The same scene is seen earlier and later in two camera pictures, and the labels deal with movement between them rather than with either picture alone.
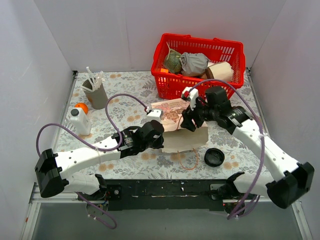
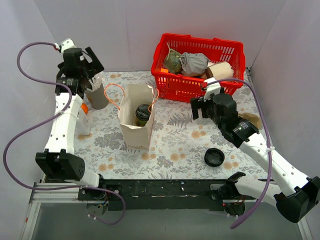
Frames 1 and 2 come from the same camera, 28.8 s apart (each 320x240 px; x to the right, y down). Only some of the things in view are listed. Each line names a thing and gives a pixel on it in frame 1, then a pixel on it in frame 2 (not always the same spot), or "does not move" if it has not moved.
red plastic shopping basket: (170, 85) does not move
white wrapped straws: (96, 80) does not move
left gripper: (158, 141) to (95, 64)
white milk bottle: (81, 123) does not move
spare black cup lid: (214, 157) does not move
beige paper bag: (177, 139) to (138, 137)
